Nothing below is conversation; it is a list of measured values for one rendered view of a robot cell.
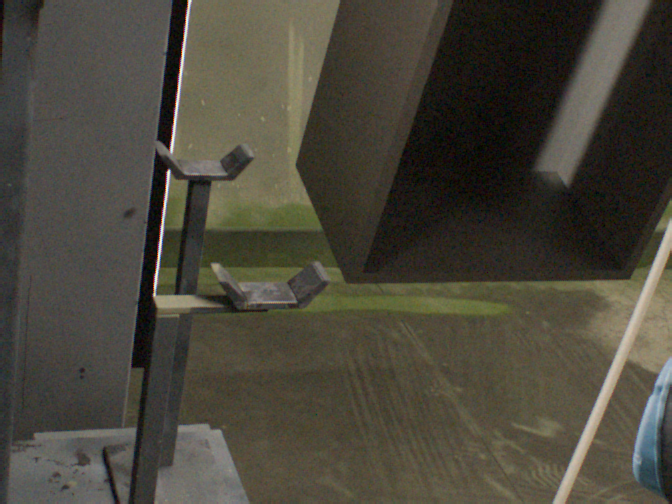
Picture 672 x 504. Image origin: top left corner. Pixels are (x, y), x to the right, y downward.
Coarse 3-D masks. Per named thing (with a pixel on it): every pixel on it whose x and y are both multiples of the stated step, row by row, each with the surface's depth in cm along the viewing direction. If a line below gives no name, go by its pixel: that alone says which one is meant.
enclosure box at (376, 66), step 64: (384, 0) 207; (448, 0) 189; (512, 0) 236; (576, 0) 241; (640, 0) 242; (384, 64) 207; (448, 64) 242; (512, 64) 247; (576, 64) 251; (640, 64) 242; (320, 128) 235; (384, 128) 207; (448, 128) 253; (512, 128) 258; (576, 128) 263; (640, 128) 242; (320, 192) 235; (384, 192) 211; (448, 192) 253; (512, 192) 259; (576, 192) 263; (640, 192) 242; (384, 256) 232; (448, 256) 237; (512, 256) 242; (576, 256) 247; (640, 256) 242
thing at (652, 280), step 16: (656, 256) 186; (656, 272) 186; (640, 304) 187; (640, 320) 187; (624, 336) 188; (624, 352) 187; (608, 384) 188; (608, 400) 188; (592, 416) 188; (592, 432) 188; (576, 448) 189; (576, 464) 188; (560, 496) 188
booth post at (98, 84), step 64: (64, 0) 129; (128, 0) 131; (64, 64) 133; (128, 64) 135; (64, 128) 136; (128, 128) 138; (64, 192) 140; (128, 192) 142; (64, 256) 144; (128, 256) 146; (64, 320) 148; (128, 320) 151; (64, 384) 152; (128, 384) 155
